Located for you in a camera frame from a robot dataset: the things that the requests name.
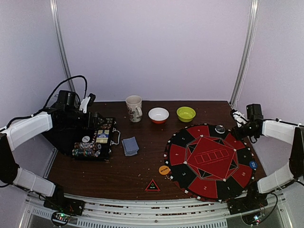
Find white dealer button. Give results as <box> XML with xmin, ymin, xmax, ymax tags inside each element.
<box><xmin>82</xmin><ymin>136</ymin><xmax>90</xmax><ymax>143</ymax></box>

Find folded blue grey cloth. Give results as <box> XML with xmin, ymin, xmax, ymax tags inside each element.
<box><xmin>122</xmin><ymin>137</ymin><xmax>139</xmax><ymax>157</ymax></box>

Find blue texas holdem card box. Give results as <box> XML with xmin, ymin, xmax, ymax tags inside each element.
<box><xmin>96</xmin><ymin>129</ymin><xmax>110</xmax><ymax>143</ymax></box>

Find black poker chip case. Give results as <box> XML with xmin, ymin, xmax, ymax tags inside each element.
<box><xmin>41</xmin><ymin>92</ymin><xmax>122</xmax><ymax>163</ymax></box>

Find black red triangular all-in marker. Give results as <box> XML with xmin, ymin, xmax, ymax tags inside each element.
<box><xmin>144</xmin><ymin>179</ymin><xmax>161</xmax><ymax>192</ymax></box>

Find aluminium frame post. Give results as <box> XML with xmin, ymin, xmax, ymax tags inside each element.
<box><xmin>49</xmin><ymin>0</ymin><xmax>71</xmax><ymax>79</ymax></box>
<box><xmin>229</xmin><ymin>0</ymin><xmax>260</xmax><ymax>108</ymax></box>

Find left aluminium frame post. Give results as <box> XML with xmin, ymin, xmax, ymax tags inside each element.
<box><xmin>49</xmin><ymin>0</ymin><xmax>71</xmax><ymax>79</ymax></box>

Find blue small blind button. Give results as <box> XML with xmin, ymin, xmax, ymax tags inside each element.
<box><xmin>249</xmin><ymin>161</ymin><xmax>258</xmax><ymax>170</ymax></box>

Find orange big blind button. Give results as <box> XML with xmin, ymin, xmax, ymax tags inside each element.
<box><xmin>159</xmin><ymin>165</ymin><xmax>170</xmax><ymax>175</ymax></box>

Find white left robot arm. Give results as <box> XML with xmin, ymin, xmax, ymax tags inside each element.
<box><xmin>0</xmin><ymin>90</ymin><xmax>105</xmax><ymax>211</ymax></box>

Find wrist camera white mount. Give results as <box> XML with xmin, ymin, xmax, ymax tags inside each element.
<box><xmin>230</xmin><ymin>109</ymin><xmax>248</xmax><ymax>127</ymax></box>
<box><xmin>79</xmin><ymin>93</ymin><xmax>96</xmax><ymax>114</ymax></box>

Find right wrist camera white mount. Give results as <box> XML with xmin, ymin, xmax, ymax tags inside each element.
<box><xmin>230</xmin><ymin>109</ymin><xmax>248</xmax><ymax>127</ymax></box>

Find white orange bowl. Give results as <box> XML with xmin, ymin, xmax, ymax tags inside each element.
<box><xmin>148</xmin><ymin>107</ymin><xmax>169</xmax><ymax>124</ymax></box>

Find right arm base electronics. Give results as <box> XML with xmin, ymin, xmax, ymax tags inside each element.
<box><xmin>228</xmin><ymin>181</ymin><xmax>268</xmax><ymax>215</ymax></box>

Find ceramic coral pattern mug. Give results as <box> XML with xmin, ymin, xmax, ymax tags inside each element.
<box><xmin>125</xmin><ymin>95</ymin><xmax>143</xmax><ymax>123</ymax></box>

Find red black poker mat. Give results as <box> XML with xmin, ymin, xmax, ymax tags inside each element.
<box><xmin>164</xmin><ymin>123</ymin><xmax>256</xmax><ymax>202</ymax></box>

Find lime green bowl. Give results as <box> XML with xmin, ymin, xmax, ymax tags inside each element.
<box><xmin>177</xmin><ymin>106</ymin><xmax>196</xmax><ymax>123</ymax></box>

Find right aluminium frame post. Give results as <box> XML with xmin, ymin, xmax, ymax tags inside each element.
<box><xmin>229</xmin><ymin>0</ymin><xmax>260</xmax><ymax>108</ymax></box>

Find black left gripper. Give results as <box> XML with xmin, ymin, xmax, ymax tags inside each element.
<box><xmin>65</xmin><ymin>109</ymin><xmax>106</xmax><ymax>129</ymax></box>

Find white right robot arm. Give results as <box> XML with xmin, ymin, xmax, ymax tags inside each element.
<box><xmin>230</xmin><ymin>104</ymin><xmax>304</xmax><ymax>210</ymax></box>

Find black round dealer puck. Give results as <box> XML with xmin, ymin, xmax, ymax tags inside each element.
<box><xmin>215</xmin><ymin>125</ymin><xmax>226</xmax><ymax>134</ymax></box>

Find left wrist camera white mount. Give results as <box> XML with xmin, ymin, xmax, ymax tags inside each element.
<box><xmin>79</xmin><ymin>93</ymin><xmax>96</xmax><ymax>114</ymax></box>

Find front poker chip stacks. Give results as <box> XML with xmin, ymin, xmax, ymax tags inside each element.
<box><xmin>72</xmin><ymin>142</ymin><xmax>102</xmax><ymax>158</ymax></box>

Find upper poker chip row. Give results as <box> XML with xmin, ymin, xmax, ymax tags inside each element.
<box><xmin>103</xmin><ymin>118</ymin><xmax>115</xmax><ymax>125</ymax></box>

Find aluminium front table rail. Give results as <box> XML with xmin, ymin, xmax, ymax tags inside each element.
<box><xmin>25</xmin><ymin>186</ymin><xmax>287</xmax><ymax>228</ymax></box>

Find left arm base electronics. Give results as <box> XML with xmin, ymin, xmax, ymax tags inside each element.
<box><xmin>43</xmin><ymin>197</ymin><xmax>85</xmax><ymax>227</ymax></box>

